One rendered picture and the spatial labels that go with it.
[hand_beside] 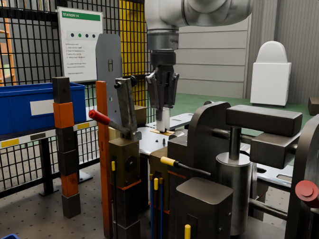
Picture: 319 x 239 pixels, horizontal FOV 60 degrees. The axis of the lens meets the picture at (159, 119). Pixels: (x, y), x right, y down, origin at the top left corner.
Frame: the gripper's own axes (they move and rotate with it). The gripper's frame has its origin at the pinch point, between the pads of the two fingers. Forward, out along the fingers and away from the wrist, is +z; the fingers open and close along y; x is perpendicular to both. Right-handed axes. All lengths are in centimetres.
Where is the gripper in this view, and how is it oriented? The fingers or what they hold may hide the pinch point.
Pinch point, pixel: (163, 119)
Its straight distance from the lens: 85.0
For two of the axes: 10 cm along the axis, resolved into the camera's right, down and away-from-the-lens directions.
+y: 6.5, -1.8, 7.3
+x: -7.6, -1.6, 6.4
